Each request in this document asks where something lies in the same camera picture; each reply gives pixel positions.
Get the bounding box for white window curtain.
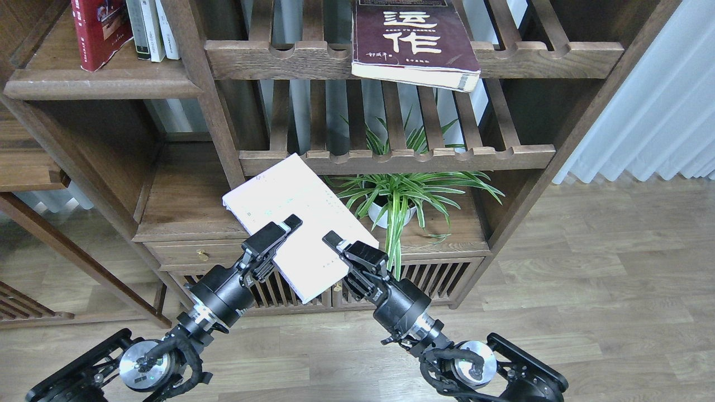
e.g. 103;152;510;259
552;1;714;185

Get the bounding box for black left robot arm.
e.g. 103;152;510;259
25;215;302;401

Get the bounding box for white upright book middle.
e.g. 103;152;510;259
140;0;166;62

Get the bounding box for green spider plant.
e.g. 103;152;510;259
324;106;505;280

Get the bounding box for maroon book with white characters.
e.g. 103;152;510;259
351;1;481;93

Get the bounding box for red paperback book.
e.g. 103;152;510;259
70;1;133;71

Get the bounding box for grey upright book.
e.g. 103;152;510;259
125;0;151;60

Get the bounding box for white plant pot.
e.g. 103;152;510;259
368;196;417;229

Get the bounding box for dark wooden bookshelf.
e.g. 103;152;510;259
2;1;680;294

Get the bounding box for white upright book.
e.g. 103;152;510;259
155;0;181;60
140;0;166;62

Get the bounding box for small wooden drawer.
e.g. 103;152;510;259
144;239;243;267

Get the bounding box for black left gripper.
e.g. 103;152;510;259
189;214;302;330

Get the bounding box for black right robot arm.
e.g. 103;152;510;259
323;232;569;401

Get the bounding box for white upright book right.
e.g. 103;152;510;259
155;0;181;60

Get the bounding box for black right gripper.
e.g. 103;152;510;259
322;231;433;344

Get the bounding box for left slatted cabinet door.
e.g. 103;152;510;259
168;266;331;318

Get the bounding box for right slatted cabinet door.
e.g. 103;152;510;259
331;258;484;308

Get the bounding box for slatted cabinet door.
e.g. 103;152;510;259
331;258;484;308
168;266;331;318

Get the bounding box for white lavender paperback book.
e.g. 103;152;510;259
222;154;379;303

